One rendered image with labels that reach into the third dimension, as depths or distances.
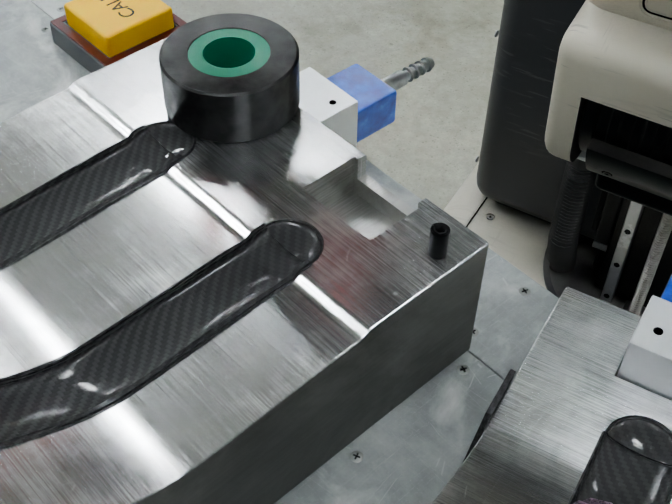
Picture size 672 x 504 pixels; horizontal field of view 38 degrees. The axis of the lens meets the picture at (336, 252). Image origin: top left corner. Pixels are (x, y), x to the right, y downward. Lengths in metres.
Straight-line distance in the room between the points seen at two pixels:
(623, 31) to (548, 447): 0.44
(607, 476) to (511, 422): 0.05
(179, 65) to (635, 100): 0.41
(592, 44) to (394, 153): 1.12
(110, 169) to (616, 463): 0.31
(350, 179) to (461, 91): 1.52
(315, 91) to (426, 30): 1.60
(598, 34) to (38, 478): 0.58
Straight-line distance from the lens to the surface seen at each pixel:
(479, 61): 2.17
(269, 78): 0.55
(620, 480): 0.49
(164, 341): 0.49
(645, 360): 0.50
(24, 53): 0.82
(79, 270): 0.52
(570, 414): 0.50
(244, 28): 0.59
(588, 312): 0.54
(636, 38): 0.84
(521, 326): 0.60
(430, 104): 2.04
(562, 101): 0.87
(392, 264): 0.50
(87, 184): 0.57
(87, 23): 0.78
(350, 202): 0.57
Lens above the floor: 1.26
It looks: 47 degrees down
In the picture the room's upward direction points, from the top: 1 degrees clockwise
